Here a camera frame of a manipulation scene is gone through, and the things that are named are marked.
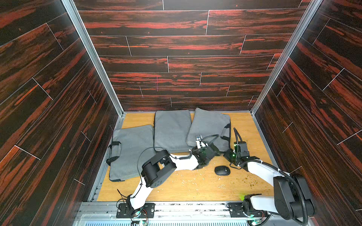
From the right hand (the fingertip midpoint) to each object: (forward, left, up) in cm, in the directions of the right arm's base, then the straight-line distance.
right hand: (227, 153), depth 93 cm
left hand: (+3, +14, +4) cm, 15 cm away
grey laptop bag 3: (+21, +8, +2) cm, 22 cm away
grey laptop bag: (0, +67, +2) cm, 67 cm away
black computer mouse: (-12, +5, 0) cm, 13 cm away
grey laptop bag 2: (+16, +40, +3) cm, 43 cm away
